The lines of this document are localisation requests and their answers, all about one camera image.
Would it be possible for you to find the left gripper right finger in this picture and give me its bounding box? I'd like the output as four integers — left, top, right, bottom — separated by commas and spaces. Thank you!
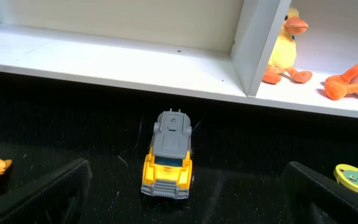
280, 161, 358, 224

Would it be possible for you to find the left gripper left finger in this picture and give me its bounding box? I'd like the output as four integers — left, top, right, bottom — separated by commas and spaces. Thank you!
0, 157, 93, 224

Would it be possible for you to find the grey and yellow toy truck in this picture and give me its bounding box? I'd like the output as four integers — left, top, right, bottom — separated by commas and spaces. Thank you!
140, 108, 195, 200

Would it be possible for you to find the yellow plush duck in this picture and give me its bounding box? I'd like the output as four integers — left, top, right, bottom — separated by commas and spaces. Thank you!
262, 6, 313, 85

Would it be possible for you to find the yellow cat rattle drum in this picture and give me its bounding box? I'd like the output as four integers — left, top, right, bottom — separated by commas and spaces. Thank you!
333, 163, 358, 205

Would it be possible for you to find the white shelf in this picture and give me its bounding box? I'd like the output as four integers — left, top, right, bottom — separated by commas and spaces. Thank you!
0, 0, 358, 121

